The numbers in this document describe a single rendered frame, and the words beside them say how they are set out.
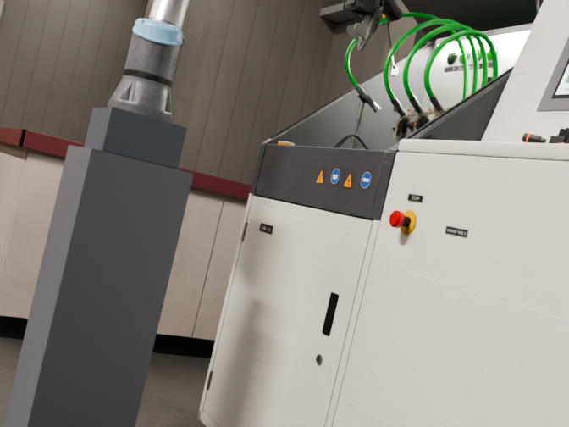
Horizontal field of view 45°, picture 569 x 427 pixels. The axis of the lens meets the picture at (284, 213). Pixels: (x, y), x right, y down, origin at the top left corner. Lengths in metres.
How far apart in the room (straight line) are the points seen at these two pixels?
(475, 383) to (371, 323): 0.33
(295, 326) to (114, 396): 0.48
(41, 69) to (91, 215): 6.37
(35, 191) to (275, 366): 1.43
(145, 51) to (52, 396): 0.79
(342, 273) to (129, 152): 0.56
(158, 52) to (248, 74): 3.96
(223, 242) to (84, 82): 5.00
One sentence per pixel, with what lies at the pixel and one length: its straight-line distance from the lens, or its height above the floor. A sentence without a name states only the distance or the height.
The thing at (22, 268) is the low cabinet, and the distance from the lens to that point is 2.95.
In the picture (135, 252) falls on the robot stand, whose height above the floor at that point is 0.60.
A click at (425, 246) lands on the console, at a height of 0.76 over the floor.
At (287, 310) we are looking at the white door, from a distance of 1.83.
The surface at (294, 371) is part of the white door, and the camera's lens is 1.77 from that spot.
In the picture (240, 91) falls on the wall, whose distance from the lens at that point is 5.56.
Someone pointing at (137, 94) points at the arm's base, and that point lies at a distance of 1.63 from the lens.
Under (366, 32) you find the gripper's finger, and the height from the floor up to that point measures 1.28.
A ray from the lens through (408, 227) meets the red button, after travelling 1.47.
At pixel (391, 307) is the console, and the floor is 0.62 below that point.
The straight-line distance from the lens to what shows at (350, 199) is 1.67.
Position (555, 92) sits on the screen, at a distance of 1.65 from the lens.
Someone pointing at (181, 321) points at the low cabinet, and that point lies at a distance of 3.18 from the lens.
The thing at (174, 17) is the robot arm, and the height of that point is 1.17.
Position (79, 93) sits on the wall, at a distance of 7.93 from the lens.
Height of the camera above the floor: 0.77
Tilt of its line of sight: level
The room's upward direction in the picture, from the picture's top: 13 degrees clockwise
